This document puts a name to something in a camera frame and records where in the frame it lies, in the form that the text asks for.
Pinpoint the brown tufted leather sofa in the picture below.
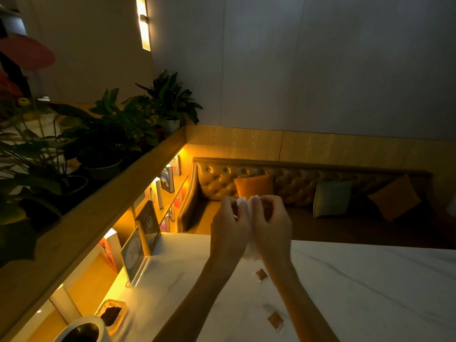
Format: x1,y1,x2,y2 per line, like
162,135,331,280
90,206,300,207
177,157,456,250

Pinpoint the orange book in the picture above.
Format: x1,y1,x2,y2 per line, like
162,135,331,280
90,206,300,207
98,238,118,274

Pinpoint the dark blue book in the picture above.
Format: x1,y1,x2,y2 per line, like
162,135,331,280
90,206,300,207
160,164,175,194

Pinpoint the white cup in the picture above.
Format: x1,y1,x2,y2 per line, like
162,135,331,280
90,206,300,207
53,315,112,342

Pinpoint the red flower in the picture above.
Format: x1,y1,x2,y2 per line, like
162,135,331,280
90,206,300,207
0,33,56,71

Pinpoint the person's right hand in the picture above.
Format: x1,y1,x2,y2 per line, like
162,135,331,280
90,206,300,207
251,195,294,272

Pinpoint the green cushion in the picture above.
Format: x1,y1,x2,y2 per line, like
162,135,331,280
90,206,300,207
313,180,353,218

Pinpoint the green plant in white pot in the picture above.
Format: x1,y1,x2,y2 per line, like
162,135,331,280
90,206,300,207
123,70,204,136

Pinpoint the wall lamp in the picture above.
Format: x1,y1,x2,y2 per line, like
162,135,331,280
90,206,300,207
135,0,152,52

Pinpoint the white paper tissue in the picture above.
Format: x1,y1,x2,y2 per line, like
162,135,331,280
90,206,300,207
236,196,262,261

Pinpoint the wooden ledge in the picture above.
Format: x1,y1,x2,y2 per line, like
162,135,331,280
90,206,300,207
0,127,187,342

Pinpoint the brown cushion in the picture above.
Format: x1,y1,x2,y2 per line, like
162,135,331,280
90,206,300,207
367,174,422,222

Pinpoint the glass ashtray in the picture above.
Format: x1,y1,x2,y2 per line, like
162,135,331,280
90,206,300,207
94,299,128,336

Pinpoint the person's right forearm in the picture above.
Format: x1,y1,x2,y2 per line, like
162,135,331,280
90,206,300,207
265,265,340,342

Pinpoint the large-leaved plant in dark pot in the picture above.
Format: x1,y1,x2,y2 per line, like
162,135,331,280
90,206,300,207
0,100,90,267

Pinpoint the orange cushion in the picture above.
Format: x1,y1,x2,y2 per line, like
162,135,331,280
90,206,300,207
234,174,274,200

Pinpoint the white upright book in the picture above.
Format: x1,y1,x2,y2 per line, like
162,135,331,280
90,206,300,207
144,177,164,211

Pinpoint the person's left hand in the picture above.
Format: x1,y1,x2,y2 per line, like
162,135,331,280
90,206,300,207
210,195,252,268

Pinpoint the dark framed table sign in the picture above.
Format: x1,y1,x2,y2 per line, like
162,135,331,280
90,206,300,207
135,200,162,256

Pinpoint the green plant in grey pot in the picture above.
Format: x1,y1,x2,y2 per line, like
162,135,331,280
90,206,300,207
59,88,161,181

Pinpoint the clear acrylic sign holder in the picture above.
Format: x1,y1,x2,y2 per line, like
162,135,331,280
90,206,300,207
120,226,150,287

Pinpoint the person's left forearm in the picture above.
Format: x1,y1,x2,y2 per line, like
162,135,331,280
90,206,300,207
152,258,234,342

